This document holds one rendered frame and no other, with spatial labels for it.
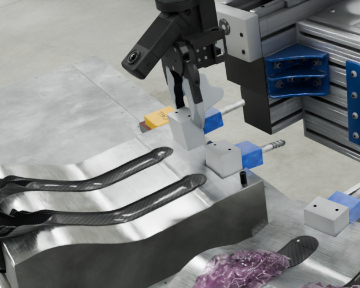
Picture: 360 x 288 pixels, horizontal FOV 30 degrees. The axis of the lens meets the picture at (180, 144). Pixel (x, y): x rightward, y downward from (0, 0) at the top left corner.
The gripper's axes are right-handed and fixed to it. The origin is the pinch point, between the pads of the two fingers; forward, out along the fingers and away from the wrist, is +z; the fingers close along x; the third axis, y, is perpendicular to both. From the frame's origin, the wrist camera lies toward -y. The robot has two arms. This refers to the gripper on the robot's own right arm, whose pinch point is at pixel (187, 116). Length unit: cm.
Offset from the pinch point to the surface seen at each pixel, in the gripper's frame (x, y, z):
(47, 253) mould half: -17.9, -30.8, 0.5
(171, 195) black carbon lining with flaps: -10.9, -9.9, 5.3
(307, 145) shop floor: 104, 96, 94
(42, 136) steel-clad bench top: 38.3, -16.7, 13.0
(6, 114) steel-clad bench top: 55, -20, 13
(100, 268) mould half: -17.9, -24.7, 6.4
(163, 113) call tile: 21.4, 4.6, 9.6
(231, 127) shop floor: 139, 81, 93
